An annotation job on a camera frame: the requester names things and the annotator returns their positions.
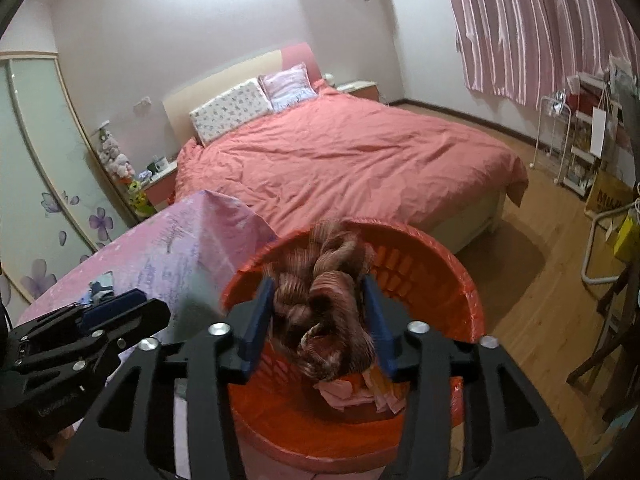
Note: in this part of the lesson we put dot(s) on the white mug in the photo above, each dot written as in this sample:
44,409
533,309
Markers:
159,164

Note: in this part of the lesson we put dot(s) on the brown striped cloth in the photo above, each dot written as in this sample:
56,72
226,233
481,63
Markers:
318,313

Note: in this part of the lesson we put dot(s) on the orange plastic laundry basket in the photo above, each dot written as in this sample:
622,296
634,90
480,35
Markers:
281,413

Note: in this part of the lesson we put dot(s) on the pink striped pillow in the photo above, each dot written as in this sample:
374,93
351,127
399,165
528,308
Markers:
288,88

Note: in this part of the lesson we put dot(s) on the pink lavender floral sheet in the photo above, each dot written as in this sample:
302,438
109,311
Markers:
202,239

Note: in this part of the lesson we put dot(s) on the beige pink headboard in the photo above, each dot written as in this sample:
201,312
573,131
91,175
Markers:
178,105

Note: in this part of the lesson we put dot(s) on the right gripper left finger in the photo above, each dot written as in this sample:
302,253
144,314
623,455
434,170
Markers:
129,432

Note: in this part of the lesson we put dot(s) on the stacked plush toys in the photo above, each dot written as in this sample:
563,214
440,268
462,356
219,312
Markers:
120,170

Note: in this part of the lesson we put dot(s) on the floral white pillow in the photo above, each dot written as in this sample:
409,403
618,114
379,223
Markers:
230,110

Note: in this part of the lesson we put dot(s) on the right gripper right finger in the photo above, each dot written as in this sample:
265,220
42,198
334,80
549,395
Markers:
509,431

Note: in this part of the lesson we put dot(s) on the yellow shopping bag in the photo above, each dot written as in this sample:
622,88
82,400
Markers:
608,193

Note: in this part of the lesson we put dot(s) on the pink bedside table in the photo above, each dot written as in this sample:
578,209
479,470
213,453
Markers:
161,189

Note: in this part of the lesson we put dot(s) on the floral sliding wardrobe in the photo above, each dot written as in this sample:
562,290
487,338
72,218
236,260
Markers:
58,207

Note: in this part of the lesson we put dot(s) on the white wire shelf rack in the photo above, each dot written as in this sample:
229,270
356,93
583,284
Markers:
574,132

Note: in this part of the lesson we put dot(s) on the far bedside table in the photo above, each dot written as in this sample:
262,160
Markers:
362,89

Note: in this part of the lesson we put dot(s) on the coral red bed duvet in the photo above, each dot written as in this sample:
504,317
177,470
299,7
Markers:
337,156

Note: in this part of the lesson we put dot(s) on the pink striped curtain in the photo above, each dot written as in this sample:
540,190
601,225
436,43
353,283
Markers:
522,50

